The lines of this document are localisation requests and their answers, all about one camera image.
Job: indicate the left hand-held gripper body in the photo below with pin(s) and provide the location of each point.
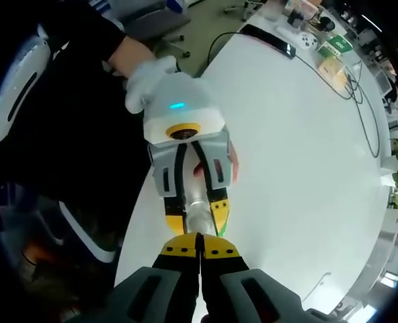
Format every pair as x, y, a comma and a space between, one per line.
179, 97

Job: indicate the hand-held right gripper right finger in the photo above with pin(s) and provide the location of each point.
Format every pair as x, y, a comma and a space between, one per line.
226, 282

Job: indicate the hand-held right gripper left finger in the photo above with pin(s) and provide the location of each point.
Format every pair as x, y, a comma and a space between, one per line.
172, 282

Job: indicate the clear glass pump bottle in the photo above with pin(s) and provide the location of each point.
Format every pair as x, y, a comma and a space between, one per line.
197, 215

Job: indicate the person's left hand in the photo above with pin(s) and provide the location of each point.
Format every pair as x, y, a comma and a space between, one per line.
235, 165

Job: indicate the person's right hand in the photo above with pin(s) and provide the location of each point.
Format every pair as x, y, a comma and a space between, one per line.
207, 319

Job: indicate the grey office chair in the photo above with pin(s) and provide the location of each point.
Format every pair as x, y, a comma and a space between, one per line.
165, 18

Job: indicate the person's dark shirt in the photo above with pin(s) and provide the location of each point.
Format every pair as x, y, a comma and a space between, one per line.
84, 134

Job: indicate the black power strip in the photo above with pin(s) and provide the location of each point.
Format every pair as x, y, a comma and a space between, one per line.
269, 40

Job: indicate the white game controller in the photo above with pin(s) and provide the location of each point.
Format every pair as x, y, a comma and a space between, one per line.
308, 42

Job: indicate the dark jar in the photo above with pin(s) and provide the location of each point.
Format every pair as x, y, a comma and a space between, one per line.
295, 18

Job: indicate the tan wooden box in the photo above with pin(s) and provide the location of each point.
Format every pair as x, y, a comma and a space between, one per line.
331, 69

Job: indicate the white chest-worn device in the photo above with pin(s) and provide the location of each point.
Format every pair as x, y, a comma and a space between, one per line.
34, 54

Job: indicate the green box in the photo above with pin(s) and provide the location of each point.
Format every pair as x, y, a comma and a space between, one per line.
337, 45

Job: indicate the black round object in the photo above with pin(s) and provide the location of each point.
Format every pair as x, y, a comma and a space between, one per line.
327, 24

